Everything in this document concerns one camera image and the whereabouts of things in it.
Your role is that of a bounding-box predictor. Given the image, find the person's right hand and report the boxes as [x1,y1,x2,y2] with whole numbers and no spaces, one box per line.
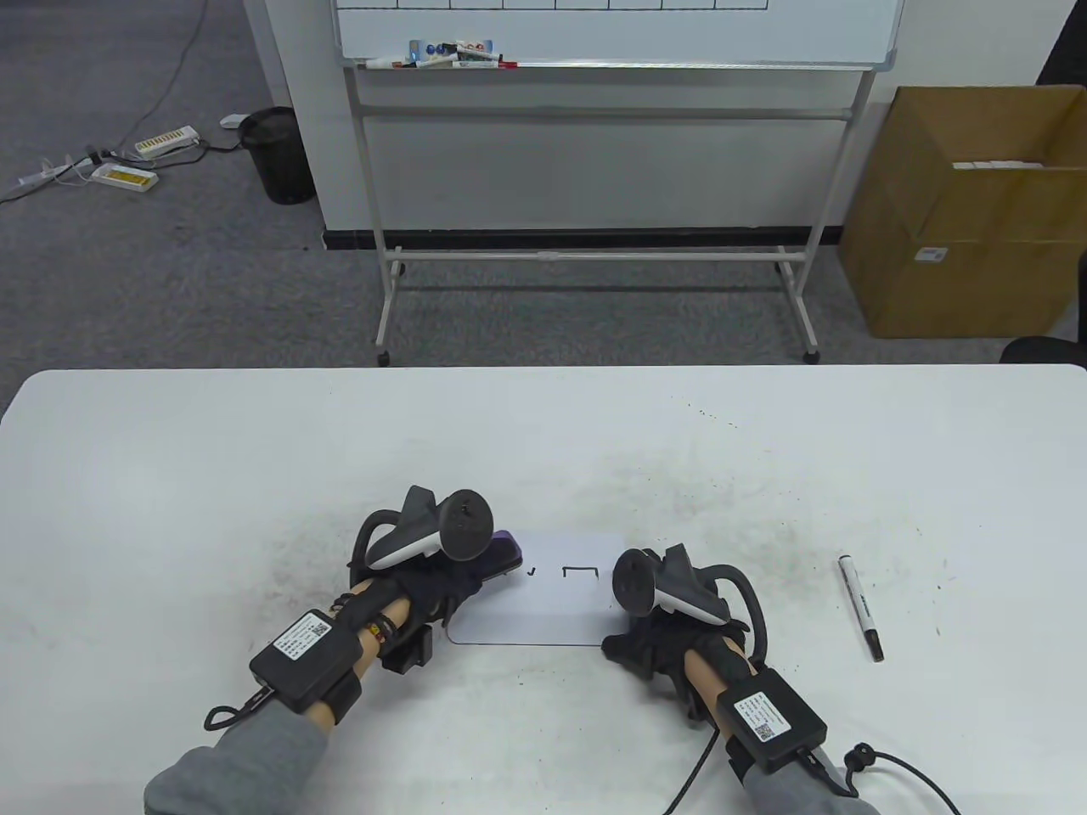
[601,611,750,682]

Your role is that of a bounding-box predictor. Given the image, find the person's left hand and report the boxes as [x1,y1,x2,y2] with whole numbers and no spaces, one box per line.
[365,554,493,631]

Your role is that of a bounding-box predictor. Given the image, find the purple eraser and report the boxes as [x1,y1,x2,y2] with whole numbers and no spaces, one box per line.
[471,529,521,580]

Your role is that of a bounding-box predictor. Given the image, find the small white whiteboard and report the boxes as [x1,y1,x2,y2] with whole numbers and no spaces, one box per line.
[446,533,629,648]

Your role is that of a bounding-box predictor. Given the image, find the black marker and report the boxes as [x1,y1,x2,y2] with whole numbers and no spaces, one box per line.
[837,554,886,663]

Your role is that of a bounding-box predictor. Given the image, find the person's right forearm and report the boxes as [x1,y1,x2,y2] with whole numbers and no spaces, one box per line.
[679,641,884,815]

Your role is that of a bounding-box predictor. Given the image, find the colourful marker pack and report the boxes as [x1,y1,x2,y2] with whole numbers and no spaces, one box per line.
[407,38,495,62]

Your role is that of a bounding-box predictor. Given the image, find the large whiteboard on metal stand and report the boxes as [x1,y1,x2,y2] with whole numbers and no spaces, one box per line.
[329,0,903,366]

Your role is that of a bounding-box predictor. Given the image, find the black grey right controller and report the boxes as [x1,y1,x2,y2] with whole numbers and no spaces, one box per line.
[611,544,772,659]

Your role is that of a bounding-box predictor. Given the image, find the black right wrist sensor box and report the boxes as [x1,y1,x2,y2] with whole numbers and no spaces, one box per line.
[715,668,828,775]

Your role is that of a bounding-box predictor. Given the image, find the black wrist sensor box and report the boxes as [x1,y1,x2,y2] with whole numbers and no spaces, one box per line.
[715,668,828,775]
[249,608,366,727]

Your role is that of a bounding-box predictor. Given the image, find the black left wrist sensor box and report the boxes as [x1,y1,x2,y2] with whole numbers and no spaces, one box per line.
[249,608,366,727]

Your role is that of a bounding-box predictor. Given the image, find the black mesh wastebasket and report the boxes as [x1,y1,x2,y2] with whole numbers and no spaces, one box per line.
[239,107,317,205]

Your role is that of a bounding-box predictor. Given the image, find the brown cardboard box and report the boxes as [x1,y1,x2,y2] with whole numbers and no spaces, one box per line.
[838,85,1087,339]

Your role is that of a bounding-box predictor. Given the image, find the black chair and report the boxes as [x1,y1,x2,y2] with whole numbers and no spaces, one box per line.
[1000,336,1087,368]

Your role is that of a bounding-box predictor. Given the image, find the white yellow power strip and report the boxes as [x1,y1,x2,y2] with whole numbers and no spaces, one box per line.
[90,164,160,190]

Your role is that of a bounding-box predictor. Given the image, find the white power strips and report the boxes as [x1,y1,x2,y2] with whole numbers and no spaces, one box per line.
[0,0,211,203]

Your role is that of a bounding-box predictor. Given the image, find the black tall object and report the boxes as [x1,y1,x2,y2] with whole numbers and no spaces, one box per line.
[1036,0,1087,86]

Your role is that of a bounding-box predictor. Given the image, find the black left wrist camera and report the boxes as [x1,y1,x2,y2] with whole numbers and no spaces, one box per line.
[380,624,436,676]

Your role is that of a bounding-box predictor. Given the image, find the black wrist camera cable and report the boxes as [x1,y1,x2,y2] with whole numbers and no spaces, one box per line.
[671,730,720,815]

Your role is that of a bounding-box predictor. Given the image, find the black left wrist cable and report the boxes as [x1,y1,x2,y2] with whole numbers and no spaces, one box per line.
[204,688,277,731]

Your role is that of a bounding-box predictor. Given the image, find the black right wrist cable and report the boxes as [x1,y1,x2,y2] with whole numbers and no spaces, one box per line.
[803,741,965,815]

